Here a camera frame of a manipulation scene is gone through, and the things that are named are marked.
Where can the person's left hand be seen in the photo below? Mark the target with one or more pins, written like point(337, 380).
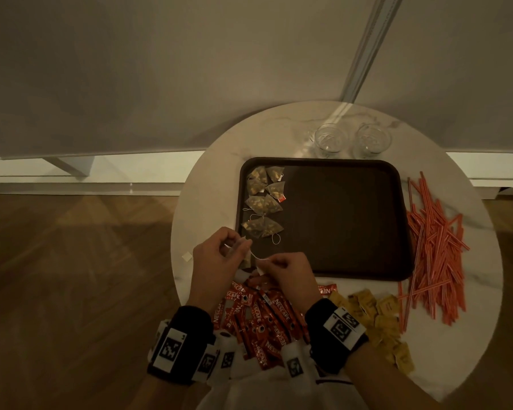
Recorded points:
point(209, 273)

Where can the person's right hand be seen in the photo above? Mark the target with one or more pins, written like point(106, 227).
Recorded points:
point(295, 281)

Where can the person's left thumb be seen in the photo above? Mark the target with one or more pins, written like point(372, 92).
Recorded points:
point(235, 251)

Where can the person's right thumb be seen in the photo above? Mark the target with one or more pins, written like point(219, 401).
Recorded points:
point(266, 266)

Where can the person's left forearm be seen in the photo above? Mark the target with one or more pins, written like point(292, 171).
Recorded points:
point(162, 397)

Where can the person's right forearm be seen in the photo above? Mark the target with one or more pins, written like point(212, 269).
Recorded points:
point(384, 384)

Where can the small white paper tag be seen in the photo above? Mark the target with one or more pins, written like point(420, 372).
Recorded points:
point(187, 257)

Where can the pile of red coffee sachets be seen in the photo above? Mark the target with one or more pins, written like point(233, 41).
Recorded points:
point(265, 320)

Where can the group of pyramid tea bags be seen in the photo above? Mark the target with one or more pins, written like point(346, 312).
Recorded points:
point(263, 204)

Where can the dark brown plastic tray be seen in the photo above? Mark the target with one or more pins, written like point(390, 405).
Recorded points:
point(342, 217)

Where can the black left wristband with marker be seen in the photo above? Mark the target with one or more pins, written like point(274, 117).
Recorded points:
point(188, 333)

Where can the black wristband with marker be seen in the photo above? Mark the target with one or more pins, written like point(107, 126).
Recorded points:
point(188, 333)
point(331, 337)

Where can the black right wristband with marker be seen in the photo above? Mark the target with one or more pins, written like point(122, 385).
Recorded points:
point(331, 337)

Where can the pile of yellow sugar packets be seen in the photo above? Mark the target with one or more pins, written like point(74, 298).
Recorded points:
point(378, 318)

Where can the person's white clothing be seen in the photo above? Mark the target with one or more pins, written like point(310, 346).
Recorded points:
point(273, 394)

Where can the clear glass cup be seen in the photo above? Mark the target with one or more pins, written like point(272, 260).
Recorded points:
point(329, 139)
point(372, 139)

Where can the pile of orange striped straws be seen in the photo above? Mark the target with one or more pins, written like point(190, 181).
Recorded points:
point(434, 251)

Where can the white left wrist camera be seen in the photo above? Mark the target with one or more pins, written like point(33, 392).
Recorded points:
point(231, 358)

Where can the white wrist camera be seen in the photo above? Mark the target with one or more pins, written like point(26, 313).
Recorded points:
point(231, 358)
point(297, 365)

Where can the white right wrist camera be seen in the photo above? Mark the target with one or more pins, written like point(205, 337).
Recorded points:
point(297, 365)

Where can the white vertical rail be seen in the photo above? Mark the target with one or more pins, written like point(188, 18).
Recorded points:
point(370, 42)

